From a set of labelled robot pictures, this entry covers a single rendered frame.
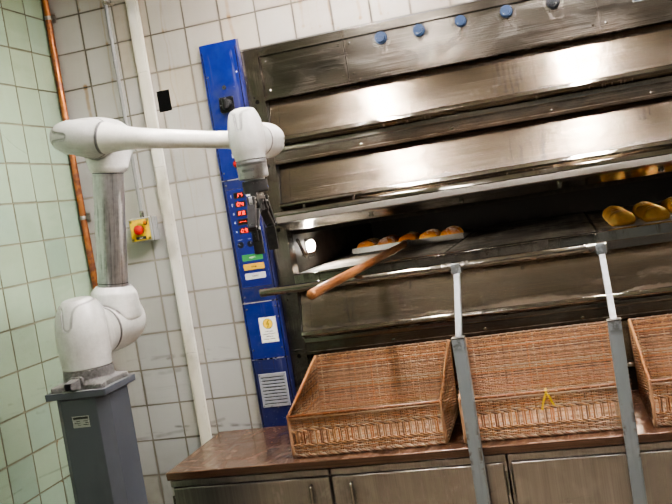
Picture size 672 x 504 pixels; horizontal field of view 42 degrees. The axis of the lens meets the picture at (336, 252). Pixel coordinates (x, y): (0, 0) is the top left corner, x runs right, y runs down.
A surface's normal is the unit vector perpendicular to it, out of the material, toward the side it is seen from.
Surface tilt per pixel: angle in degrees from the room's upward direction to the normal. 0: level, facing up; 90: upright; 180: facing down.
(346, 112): 70
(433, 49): 90
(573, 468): 91
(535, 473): 90
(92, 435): 90
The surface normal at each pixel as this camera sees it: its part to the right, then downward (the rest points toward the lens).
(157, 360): -0.25, 0.09
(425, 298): -0.29, -0.26
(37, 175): 0.96, -0.15
